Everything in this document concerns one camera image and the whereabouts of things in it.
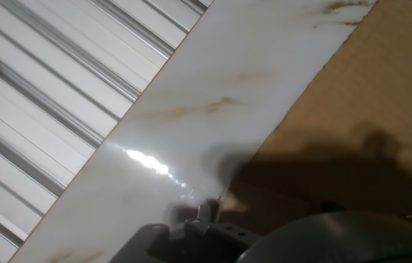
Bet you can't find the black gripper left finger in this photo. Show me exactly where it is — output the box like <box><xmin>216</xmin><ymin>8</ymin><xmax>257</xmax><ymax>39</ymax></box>
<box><xmin>109</xmin><ymin>199</ymin><xmax>264</xmax><ymax>263</ymax></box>

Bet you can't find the brown cardboard sheet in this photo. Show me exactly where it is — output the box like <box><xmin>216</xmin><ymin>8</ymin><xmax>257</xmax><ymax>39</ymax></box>
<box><xmin>213</xmin><ymin>0</ymin><xmax>412</xmax><ymax>238</ymax></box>

